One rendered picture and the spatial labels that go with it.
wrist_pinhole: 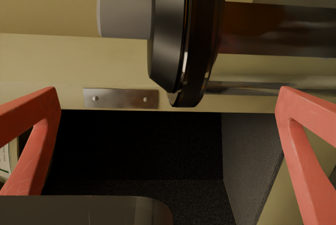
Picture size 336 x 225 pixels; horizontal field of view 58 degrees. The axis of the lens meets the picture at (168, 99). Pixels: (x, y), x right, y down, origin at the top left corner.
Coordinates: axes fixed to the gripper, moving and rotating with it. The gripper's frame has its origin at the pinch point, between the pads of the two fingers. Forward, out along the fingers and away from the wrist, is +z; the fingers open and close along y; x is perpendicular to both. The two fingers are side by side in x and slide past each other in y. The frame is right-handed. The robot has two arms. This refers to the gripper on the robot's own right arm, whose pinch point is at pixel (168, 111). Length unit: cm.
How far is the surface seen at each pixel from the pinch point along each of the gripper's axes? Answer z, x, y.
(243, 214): 17.7, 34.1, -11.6
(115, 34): 6.6, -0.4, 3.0
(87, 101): 13.5, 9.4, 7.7
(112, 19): 6.3, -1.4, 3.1
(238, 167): 23.8, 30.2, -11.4
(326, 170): 15.5, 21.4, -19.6
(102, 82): 14.1, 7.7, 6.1
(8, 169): 14.1, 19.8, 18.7
